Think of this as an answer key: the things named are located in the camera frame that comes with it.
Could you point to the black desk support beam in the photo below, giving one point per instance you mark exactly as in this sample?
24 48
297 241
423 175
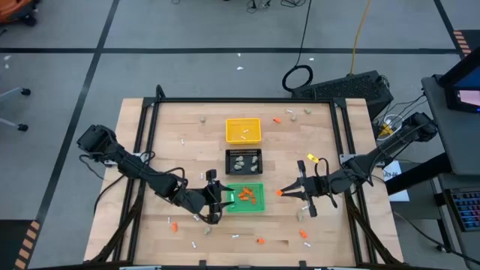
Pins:
420 176

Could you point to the green plastic basket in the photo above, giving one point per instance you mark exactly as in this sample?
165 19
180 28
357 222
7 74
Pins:
260 208

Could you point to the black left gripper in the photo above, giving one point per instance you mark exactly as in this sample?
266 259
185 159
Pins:
213 198

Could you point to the black computer tower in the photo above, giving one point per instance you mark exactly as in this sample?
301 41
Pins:
345 90

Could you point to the black backlit keyboard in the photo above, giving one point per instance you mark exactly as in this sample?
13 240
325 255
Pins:
468 210

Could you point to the orange wheeled machine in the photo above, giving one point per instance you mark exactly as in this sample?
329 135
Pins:
15 7

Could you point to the yellow tape tag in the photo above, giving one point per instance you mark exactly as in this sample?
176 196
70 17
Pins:
313 158

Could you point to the white paper sheet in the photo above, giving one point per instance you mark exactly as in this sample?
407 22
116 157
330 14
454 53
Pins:
399 195

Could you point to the black plastic basket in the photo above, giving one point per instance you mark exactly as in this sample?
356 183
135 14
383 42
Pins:
247 152

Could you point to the orange toy skeleton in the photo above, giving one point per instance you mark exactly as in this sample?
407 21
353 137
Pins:
174 227
249 195
279 192
303 234
254 201
242 196
245 190
261 240
277 120

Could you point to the black mat orange stripes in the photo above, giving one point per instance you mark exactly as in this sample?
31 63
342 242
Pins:
11 243
472 37

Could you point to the yellow power plug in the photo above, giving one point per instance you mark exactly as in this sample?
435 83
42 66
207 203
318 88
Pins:
386 130

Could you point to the yellow plastic basket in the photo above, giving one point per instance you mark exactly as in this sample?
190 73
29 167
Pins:
232 123

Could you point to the black monitor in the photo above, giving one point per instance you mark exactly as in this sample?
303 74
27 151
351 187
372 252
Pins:
465 95

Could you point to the grey side desk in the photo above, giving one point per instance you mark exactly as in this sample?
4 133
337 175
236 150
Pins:
450 150

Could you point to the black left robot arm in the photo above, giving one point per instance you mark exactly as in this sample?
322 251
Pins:
131 168

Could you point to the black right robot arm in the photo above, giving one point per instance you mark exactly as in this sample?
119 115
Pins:
375 157

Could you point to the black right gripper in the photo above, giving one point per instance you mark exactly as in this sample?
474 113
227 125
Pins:
315 185

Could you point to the grey office chair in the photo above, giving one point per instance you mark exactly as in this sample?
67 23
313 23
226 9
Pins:
24 91

